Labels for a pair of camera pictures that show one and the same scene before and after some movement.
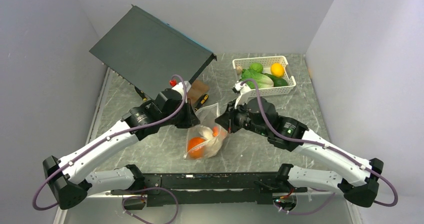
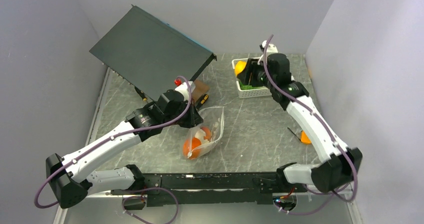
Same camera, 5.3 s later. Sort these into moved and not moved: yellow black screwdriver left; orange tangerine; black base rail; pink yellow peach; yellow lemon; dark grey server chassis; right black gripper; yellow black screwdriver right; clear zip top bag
Moved: orange tangerine; right black gripper; clear zip top bag; pink yellow peach; yellow lemon
Not moved: dark grey server chassis; yellow black screwdriver left; black base rail; yellow black screwdriver right
